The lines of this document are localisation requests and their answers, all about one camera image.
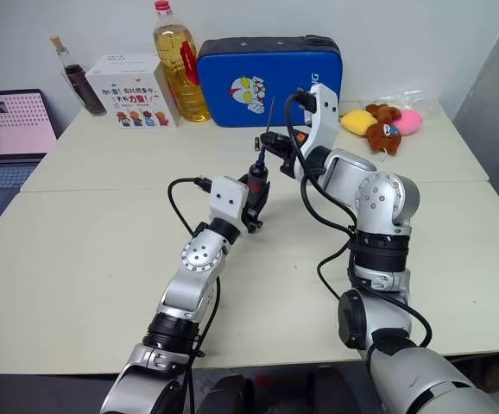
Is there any clear plastic bag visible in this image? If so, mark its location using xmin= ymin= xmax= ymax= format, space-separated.
xmin=376 ymin=89 xmax=439 ymax=118

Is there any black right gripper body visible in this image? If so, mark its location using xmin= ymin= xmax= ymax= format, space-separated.
xmin=276 ymin=132 xmax=307 ymax=179

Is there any white printed carton box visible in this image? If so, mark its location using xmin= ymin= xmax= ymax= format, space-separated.
xmin=84 ymin=53 xmax=182 ymax=130

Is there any blue cartoon hard case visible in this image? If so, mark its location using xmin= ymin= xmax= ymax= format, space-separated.
xmin=194 ymin=34 xmax=344 ymax=129

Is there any open grey laptop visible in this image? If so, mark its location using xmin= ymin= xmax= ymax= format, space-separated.
xmin=0 ymin=88 xmax=59 ymax=236

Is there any glass bottle with dark liquid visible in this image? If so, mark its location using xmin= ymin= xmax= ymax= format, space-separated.
xmin=49 ymin=34 xmax=109 ymax=117

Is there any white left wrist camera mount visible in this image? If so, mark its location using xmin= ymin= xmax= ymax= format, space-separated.
xmin=209 ymin=175 xmax=251 ymax=230

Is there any yellow plush toy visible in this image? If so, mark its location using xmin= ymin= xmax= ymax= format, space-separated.
xmin=339 ymin=109 xmax=376 ymax=137

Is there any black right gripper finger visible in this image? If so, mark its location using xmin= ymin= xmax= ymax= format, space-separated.
xmin=260 ymin=132 xmax=292 ymax=146
xmin=254 ymin=138 xmax=286 ymax=160

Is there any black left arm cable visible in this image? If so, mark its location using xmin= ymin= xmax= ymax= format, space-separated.
xmin=167 ymin=175 xmax=223 ymax=414

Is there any pink plush toy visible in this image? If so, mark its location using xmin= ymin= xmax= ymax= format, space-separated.
xmin=390 ymin=108 xmax=426 ymax=137

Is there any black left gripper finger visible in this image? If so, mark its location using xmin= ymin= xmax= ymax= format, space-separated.
xmin=240 ymin=172 xmax=254 ymax=211
xmin=255 ymin=182 xmax=272 ymax=217

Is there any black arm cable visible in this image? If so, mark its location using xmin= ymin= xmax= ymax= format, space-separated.
xmin=283 ymin=91 xmax=433 ymax=348
xmin=167 ymin=175 xmax=223 ymax=414

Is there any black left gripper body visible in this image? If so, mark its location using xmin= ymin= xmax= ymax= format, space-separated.
xmin=239 ymin=207 xmax=263 ymax=235

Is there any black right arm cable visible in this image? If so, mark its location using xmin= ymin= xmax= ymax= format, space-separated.
xmin=283 ymin=91 xmax=433 ymax=348

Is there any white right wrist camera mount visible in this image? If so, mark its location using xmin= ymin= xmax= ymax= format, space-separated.
xmin=300 ymin=83 xmax=342 ymax=161

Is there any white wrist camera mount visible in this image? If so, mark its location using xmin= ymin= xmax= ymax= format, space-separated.
xmin=300 ymin=83 xmax=342 ymax=161
xmin=209 ymin=175 xmax=251 ymax=230

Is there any yellow cooking oil bottle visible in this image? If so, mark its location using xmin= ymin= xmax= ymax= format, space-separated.
xmin=151 ymin=0 xmax=212 ymax=124

